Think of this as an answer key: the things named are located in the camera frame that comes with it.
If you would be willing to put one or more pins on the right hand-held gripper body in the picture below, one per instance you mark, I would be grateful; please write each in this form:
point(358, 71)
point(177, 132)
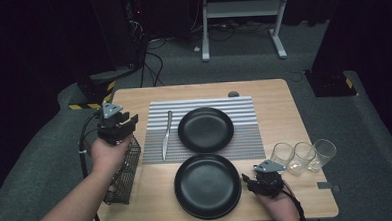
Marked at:
point(269, 182)

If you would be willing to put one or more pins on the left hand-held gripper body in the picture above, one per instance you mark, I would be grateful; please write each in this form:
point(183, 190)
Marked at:
point(113, 132)

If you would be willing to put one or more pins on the silver table knife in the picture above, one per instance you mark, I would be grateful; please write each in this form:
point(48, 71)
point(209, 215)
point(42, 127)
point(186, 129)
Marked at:
point(166, 138)

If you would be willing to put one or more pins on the black plate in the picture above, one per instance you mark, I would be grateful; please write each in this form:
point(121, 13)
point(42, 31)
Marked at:
point(207, 185)
point(210, 218)
point(205, 130)

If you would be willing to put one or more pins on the person's left hand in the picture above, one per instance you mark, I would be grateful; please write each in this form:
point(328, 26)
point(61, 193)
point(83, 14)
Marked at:
point(111, 157)

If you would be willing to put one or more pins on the person's right hand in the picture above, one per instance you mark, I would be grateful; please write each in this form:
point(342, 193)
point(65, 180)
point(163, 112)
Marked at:
point(280, 208)

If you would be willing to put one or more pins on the grey striped placemat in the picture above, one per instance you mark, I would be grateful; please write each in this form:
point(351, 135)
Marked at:
point(154, 125)

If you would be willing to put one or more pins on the clear drinking glass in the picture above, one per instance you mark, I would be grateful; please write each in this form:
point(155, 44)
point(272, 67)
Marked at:
point(281, 155)
point(301, 156)
point(322, 151)

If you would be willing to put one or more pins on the black stand with hazard tape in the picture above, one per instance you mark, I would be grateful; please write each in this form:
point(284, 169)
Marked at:
point(96, 90)
point(329, 83)

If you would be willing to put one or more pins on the grey table grommet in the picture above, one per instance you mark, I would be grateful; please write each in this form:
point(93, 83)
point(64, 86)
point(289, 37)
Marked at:
point(233, 94)

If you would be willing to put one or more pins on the dark equipment rack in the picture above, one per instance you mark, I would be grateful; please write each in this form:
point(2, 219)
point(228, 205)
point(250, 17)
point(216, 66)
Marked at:
point(135, 26)

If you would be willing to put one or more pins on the white plug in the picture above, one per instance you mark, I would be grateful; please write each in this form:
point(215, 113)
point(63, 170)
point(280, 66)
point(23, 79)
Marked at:
point(197, 49)

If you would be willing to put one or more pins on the grey table bracket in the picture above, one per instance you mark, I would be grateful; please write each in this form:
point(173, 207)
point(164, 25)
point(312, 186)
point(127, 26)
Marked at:
point(327, 186)

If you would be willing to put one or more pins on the white desk frame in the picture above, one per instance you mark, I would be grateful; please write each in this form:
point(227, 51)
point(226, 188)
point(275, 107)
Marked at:
point(243, 8)

